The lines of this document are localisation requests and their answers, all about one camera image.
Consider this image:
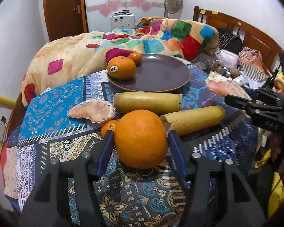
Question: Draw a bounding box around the standing electric fan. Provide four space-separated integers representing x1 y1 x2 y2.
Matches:
164 0 184 19

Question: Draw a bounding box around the patterned blue tablecloth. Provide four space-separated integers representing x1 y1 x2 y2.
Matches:
1 65 258 226

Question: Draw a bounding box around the colourful patchwork blanket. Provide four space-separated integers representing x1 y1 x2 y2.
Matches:
21 16 219 107

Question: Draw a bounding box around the wooden headboard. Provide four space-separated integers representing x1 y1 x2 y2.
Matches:
193 6 284 70

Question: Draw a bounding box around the dark purple plate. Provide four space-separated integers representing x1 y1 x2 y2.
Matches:
108 54 191 93

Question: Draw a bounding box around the small orange tangerine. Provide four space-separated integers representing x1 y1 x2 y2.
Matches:
128 52 143 65

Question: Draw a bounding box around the sliding wardrobe with hearts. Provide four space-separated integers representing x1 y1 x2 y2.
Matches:
85 0 165 32

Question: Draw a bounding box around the brown wooden door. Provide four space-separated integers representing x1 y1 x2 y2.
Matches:
43 0 88 41

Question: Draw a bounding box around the black striped bag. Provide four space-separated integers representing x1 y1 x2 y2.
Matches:
218 28 243 55

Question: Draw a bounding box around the white case with bottles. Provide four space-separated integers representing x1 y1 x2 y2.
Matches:
110 9 136 30

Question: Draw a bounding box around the pink pillow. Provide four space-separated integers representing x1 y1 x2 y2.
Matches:
215 49 239 70

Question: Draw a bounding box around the large orange with sticker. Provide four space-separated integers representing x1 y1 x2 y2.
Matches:
107 56 136 80

